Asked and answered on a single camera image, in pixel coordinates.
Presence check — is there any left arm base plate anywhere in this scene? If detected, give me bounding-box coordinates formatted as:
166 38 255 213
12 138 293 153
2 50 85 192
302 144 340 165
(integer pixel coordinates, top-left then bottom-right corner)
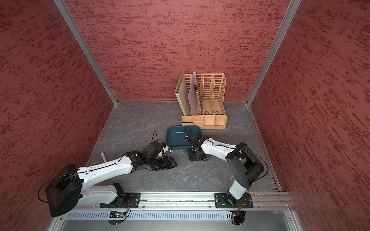
100 193 141 208

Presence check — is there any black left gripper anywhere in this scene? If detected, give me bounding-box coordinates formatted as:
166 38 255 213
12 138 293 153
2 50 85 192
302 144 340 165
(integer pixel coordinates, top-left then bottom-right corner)
146 156 178 171

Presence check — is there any right corner aluminium post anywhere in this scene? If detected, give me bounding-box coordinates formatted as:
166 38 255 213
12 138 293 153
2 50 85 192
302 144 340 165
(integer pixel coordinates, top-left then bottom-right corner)
246 0 302 107

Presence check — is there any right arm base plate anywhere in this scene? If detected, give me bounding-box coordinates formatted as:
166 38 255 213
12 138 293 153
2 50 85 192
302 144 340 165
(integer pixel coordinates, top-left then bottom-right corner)
214 193 253 209

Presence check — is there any left corner aluminium post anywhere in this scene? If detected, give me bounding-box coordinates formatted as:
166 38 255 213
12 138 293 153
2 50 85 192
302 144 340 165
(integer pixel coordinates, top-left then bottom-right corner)
53 0 119 107

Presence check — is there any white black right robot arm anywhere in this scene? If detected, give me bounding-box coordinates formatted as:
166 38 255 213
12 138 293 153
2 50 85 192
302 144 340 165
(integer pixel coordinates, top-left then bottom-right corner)
186 133 267 207

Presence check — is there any corner aluminium post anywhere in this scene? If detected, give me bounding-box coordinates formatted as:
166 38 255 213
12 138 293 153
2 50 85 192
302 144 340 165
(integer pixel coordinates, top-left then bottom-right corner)
53 0 119 107
246 0 302 107

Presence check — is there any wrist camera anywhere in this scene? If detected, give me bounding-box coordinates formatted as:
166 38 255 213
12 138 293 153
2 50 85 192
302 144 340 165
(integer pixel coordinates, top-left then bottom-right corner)
145 141 169 158
186 131 200 146

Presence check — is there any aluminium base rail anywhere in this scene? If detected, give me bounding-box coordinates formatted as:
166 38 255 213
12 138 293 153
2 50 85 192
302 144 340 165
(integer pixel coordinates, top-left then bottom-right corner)
74 192 295 210

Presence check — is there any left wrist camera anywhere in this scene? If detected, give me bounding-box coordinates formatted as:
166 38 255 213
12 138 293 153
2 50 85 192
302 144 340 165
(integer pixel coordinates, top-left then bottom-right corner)
145 141 169 158

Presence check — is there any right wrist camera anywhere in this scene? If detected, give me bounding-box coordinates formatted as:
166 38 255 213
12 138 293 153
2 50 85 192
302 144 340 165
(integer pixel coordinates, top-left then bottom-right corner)
186 131 200 146

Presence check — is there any wooden file organizer rack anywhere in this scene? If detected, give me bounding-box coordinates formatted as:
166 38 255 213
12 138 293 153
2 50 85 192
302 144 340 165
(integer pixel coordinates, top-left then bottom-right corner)
175 72 227 130

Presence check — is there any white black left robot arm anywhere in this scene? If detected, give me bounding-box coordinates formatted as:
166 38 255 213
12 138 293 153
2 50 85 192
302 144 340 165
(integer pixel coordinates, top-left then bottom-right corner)
45 151 177 217

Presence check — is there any teal plastic storage box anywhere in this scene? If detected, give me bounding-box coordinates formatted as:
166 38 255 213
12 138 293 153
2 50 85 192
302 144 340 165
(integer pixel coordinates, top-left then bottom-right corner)
166 126 202 150

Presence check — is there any pale pink paper sheet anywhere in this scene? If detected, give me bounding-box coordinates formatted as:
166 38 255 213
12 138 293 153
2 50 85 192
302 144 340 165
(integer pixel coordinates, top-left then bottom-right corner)
188 71 201 115

